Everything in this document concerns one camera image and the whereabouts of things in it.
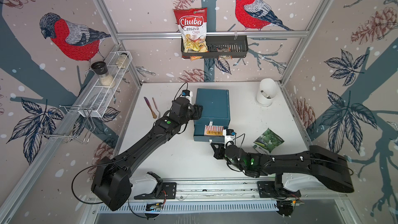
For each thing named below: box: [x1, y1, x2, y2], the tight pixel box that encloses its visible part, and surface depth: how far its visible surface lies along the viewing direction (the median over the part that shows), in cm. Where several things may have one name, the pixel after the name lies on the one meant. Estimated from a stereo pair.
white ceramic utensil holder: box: [256, 77, 277, 107], surface depth 102 cm
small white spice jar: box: [115, 52, 129, 69], surface depth 87 cm
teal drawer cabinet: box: [193, 88, 231, 125], surface depth 81 cm
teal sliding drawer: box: [193, 124, 229, 143], surface depth 86 cm
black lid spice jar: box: [90, 61, 117, 89], surface depth 72 cm
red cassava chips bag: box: [173, 7, 209, 61], surface depth 85 cm
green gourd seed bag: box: [250, 128, 286, 155], surface depth 91 cm
